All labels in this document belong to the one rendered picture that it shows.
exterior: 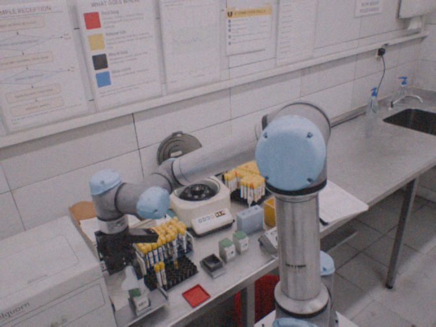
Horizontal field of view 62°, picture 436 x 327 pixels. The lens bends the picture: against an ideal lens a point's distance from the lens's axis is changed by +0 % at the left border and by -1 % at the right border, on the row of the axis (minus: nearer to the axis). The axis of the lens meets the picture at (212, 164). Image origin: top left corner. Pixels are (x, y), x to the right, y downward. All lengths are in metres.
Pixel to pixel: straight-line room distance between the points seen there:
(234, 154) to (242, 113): 1.09
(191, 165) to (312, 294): 0.39
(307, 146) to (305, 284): 0.31
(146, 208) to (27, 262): 0.36
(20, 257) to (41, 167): 0.52
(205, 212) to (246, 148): 0.70
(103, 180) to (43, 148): 0.63
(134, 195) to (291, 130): 0.41
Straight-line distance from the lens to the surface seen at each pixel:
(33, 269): 1.02
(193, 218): 1.46
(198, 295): 1.24
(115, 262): 1.00
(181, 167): 0.90
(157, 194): 0.83
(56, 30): 1.40
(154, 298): 1.20
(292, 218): 0.70
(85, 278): 0.98
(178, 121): 1.68
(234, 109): 1.86
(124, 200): 0.86
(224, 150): 0.83
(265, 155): 0.62
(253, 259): 1.35
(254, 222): 1.43
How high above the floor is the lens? 1.78
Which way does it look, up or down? 27 degrees down
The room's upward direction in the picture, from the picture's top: 4 degrees counter-clockwise
